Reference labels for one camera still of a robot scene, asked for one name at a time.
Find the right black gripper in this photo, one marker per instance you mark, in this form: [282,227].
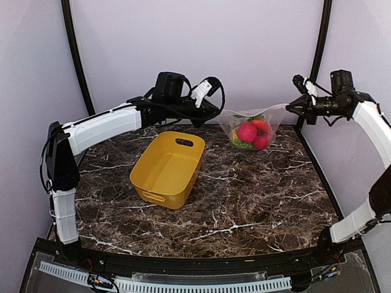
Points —
[307,109]

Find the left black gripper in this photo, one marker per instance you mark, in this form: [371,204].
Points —
[208,111]

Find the orange toy carrot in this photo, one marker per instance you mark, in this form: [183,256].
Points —
[261,125]

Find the clear dotted zip bag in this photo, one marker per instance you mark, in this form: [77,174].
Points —
[229,120]

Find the red toy tomato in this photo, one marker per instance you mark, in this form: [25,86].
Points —
[261,142]

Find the red toy apple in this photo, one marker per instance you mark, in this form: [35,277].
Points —
[247,133]

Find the yellow plastic basket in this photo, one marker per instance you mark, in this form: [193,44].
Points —
[166,172]

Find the yellow toy lemon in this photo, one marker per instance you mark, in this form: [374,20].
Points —
[234,137]

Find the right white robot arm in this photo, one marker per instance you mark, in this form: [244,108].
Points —
[365,112]

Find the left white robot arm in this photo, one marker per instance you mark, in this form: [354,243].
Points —
[58,169]

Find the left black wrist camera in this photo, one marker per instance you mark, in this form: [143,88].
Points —
[172,88]

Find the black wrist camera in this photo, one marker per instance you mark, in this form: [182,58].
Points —
[172,88]
[341,81]

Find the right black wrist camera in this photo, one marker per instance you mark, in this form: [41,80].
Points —
[341,81]

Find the black front rail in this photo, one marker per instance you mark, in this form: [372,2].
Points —
[120,264]

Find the white slotted cable duct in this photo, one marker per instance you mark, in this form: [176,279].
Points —
[147,282]

